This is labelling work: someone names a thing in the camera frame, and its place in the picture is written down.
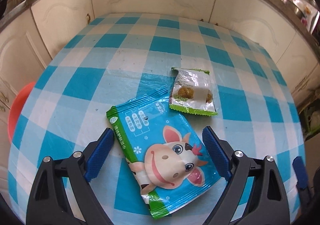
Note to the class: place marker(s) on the steel bowl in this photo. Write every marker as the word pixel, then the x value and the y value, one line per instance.
pixel 290 4

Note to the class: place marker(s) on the orange plastic basin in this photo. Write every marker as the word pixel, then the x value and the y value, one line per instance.
pixel 17 110

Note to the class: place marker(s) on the floral white cloth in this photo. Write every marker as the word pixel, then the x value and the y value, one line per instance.
pixel 306 15

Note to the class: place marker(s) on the small green white snack packet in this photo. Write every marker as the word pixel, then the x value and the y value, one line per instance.
pixel 192 85

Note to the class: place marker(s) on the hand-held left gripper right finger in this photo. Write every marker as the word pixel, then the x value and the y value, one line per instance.
pixel 216 151

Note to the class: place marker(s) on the blue cartoon cow wipes packet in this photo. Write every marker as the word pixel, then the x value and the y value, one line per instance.
pixel 160 140

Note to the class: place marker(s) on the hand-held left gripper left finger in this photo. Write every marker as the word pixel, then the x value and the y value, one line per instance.
pixel 98 155

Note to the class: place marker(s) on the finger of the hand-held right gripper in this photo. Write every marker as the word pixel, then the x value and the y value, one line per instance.
pixel 299 170

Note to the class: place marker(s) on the blue white checked tablecloth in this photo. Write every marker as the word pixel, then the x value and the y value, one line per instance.
pixel 75 77

